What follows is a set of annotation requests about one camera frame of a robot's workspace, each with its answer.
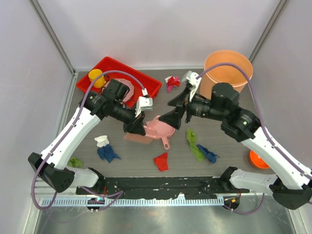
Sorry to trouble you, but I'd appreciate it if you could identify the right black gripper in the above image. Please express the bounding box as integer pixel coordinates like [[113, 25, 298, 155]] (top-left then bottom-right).
[[159, 85, 226, 129]]

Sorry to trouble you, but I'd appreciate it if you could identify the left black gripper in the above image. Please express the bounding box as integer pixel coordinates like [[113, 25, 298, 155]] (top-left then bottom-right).
[[111, 101, 146, 136]]

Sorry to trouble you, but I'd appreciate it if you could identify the pink hand brush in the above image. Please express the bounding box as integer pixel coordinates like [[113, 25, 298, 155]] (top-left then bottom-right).
[[124, 133, 153, 144]]

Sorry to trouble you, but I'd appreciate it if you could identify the pink dustpan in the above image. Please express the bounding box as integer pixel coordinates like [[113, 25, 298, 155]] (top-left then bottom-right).
[[144, 116, 175, 150]]

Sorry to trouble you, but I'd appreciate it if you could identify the red and white paper scrap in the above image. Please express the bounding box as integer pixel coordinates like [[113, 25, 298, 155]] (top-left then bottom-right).
[[165, 76, 181, 93]]

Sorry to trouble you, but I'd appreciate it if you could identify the dark blue paper scrap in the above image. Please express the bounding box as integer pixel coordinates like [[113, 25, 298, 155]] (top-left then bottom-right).
[[97, 144, 121, 163]]

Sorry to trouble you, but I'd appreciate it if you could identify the orange plastic bucket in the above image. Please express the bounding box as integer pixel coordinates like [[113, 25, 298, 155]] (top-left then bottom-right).
[[199, 50, 254, 99]]

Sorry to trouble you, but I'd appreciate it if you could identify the small green paper scrap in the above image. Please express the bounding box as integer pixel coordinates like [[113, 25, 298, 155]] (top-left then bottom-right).
[[67, 157, 83, 168]]

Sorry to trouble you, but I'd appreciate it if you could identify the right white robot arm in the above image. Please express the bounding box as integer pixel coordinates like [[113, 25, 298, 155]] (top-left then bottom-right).
[[159, 83, 312, 210]]

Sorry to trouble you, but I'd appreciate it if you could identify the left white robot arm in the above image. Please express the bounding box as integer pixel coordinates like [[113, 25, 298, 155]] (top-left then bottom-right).
[[28, 80, 153, 195]]

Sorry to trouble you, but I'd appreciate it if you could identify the long green paper scrap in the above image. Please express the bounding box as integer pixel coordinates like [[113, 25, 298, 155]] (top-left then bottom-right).
[[186, 129, 205, 162]]

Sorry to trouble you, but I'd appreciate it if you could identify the pink dotted plate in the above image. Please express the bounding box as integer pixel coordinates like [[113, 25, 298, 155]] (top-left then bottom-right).
[[103, 78, 135, 102]]

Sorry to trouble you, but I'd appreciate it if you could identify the red plastic tray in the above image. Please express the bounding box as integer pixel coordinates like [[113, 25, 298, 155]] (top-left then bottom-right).
[[76, 56, 163, 100]]

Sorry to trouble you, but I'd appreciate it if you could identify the yellow mug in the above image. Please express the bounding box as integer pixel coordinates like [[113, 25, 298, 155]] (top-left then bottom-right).
[[88, 69, 109, 88]]

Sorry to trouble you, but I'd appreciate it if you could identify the blue paper scrap right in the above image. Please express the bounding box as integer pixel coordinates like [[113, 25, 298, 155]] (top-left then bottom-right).
[[196, 144, 219, 163]]

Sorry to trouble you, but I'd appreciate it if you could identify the orange bowl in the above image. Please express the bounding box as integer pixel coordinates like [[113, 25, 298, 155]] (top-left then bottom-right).
[[249, 150, 270, 169]]

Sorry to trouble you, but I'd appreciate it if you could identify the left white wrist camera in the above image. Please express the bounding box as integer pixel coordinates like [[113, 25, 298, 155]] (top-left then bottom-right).
[[135, 89, 153, 117]]

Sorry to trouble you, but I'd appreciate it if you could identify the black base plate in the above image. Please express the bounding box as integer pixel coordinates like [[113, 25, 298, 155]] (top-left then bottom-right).
[[89, 176, 250, 200]]

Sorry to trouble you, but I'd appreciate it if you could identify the white slotted cable duct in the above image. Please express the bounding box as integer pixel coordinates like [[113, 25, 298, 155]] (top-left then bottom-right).
[[53, 195, 224, 207]]

